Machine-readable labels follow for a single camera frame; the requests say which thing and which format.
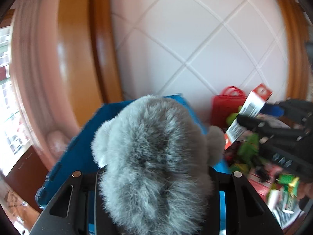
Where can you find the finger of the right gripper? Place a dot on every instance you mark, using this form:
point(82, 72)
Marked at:
point(263, 128)
point(272, 110)

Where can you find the red white ointment box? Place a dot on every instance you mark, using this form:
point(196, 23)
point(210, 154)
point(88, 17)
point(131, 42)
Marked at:
point(251, 108)

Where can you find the grey fluffy plush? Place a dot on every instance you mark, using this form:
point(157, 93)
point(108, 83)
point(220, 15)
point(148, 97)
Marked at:
point(157, 163)

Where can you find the green yellow medicine box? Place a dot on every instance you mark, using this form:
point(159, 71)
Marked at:
point(289, 190)

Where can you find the green frog plush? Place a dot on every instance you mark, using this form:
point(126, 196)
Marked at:
point(242, 150)

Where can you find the red plastic case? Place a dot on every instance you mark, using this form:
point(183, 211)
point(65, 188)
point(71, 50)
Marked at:
point(225, 104)

